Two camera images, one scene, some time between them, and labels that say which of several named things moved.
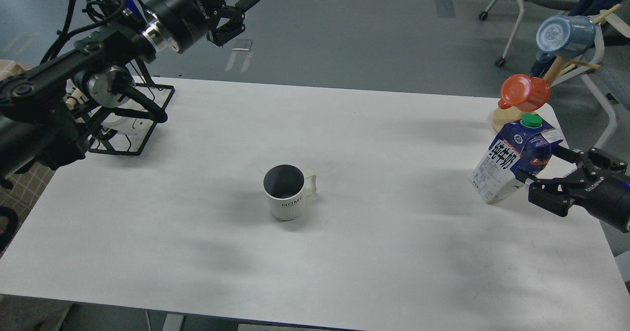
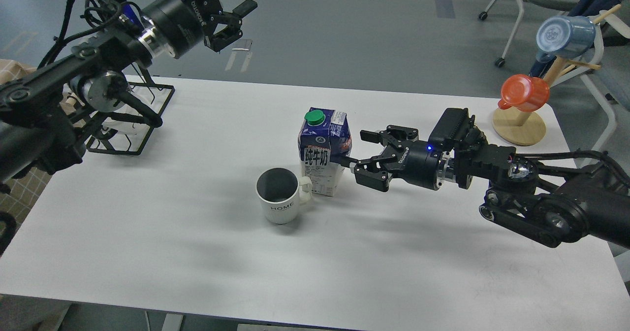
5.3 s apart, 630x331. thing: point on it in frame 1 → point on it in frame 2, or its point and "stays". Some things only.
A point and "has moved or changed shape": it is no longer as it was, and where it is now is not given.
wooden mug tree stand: [559, 66] stays
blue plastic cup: [565, 37] stays
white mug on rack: [129, 125] stays
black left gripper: [185, 13] stays
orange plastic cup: [523, 92] stays
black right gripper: [606, 195] → [416, 163]
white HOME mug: [286, 187] has moved or changed shape
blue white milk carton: [520, 149] → [324, 134]
